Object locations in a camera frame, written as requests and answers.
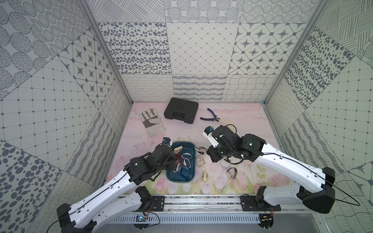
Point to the beige strap gold watch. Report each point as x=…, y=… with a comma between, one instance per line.
x=200, y=161

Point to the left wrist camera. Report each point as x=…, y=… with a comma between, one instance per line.
x=167, y=141

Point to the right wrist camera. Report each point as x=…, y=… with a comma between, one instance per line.
x=208, y=135

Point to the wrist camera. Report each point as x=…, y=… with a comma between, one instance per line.
x=208, y=135
x=167, y=141

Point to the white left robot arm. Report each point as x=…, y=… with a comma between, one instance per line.
x=123, y=194

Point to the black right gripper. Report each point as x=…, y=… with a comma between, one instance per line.
x=211, y=152

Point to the cream leather strap watch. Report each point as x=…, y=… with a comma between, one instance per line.
x=177, y=150

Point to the black plastic tool case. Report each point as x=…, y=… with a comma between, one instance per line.
x=182, y=110

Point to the white grey strap watch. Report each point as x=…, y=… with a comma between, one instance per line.
x=224, y=164

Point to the blue strap watch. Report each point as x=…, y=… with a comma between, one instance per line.
x=185, y=172

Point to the teal storage tray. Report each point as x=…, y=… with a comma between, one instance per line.
x=187, y=147

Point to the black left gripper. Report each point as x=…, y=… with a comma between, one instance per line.
x=174, y=157

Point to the aluminium mounting rail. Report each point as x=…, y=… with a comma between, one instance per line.
x=175, y=204

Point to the grey work glove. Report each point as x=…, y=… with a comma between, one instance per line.
x=152, y=122

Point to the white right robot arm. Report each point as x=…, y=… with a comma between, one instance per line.
x=313, y=187

